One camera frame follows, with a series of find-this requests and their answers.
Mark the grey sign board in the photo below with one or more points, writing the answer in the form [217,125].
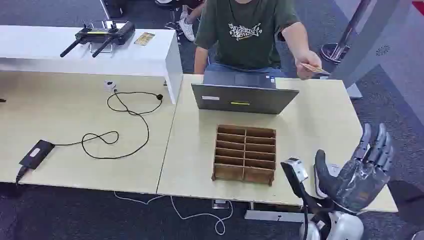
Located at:
[371,39]

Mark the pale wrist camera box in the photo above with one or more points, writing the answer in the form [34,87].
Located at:
[294,169]

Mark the chrome stanchion pole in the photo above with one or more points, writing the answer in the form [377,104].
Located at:
[336,51]

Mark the black box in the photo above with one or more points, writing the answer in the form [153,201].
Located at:
[114,7]

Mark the grey laptop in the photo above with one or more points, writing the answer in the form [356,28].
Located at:
[243,98]

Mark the person's left hand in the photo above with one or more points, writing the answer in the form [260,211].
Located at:
[308,59]

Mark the white desk shelf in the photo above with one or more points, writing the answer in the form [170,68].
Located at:
[82,56]

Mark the black remote controller with antennas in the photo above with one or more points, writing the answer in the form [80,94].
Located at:
[106,33]

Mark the yellow printed card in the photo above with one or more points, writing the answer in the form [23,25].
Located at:
[144,38]
[318,69]

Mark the person in background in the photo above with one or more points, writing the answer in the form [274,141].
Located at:
[188,28]

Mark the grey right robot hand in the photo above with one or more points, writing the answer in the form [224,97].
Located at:
[357,185]

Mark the black power adapter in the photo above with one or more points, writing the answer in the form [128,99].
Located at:
[36,154]

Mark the wooden card sorting box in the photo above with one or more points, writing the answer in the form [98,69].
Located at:
[245,155]

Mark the small white round device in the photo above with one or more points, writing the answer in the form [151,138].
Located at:
[109,85]

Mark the silver metal stand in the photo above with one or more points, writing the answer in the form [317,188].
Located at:
[106,24]

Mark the white desk foot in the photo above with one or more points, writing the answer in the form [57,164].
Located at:
[271,216]

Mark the floor power socket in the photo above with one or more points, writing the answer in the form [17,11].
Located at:
[220,204]

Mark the black stool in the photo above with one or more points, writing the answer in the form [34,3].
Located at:
[172,24]

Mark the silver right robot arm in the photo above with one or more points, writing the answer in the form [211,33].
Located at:
[348,228]

